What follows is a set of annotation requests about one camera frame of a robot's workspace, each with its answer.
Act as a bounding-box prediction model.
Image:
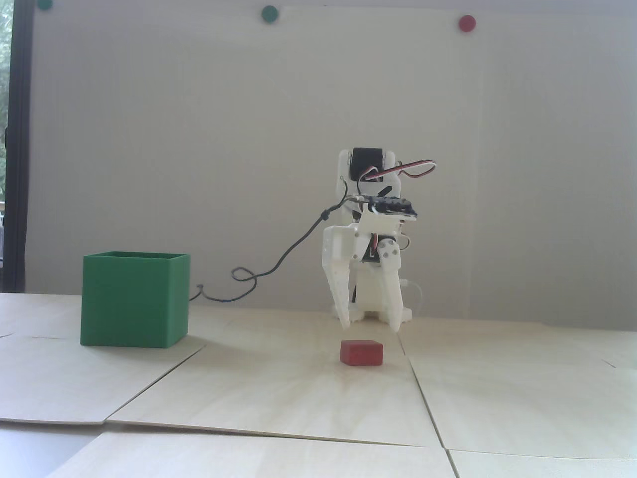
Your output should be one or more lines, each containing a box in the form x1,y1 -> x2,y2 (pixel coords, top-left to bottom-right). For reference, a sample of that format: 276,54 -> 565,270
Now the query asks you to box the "green open box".
81,251 -> 192,349

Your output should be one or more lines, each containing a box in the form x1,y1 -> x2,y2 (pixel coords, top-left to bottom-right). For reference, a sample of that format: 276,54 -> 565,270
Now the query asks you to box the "black wrist camera board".
361,196 -> 420,221

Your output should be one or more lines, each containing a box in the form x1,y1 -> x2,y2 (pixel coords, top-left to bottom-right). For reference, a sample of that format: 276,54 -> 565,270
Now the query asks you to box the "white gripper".
322,213 -> 405,334

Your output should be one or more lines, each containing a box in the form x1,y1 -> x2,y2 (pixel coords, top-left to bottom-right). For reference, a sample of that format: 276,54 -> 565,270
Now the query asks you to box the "dark window frame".
10,0 -> 35,293

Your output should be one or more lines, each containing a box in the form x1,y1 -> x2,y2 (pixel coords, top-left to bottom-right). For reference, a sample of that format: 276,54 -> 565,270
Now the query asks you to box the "red rectangular block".
340,340 -> 384,366

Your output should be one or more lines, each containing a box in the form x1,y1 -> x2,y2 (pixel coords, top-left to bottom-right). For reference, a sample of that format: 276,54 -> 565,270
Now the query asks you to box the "light plywood sheet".
0,293 -> 206,425
46,432 -> 459,478
397,320 -> 637,460
106,306 -> 444,447
447,449 -> 637,478

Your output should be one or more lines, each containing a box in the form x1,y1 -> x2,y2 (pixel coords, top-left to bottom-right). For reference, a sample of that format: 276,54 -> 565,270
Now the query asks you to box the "white power cable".
402,280 -> 423,315

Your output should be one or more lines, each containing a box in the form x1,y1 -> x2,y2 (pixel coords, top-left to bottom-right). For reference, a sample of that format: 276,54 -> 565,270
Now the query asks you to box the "dark camera cable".
189,196 -> 364,303

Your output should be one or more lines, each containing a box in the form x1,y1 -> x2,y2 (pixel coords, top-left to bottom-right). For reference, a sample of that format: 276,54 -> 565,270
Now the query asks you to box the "white backdrop board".
30,4 -> 637,329

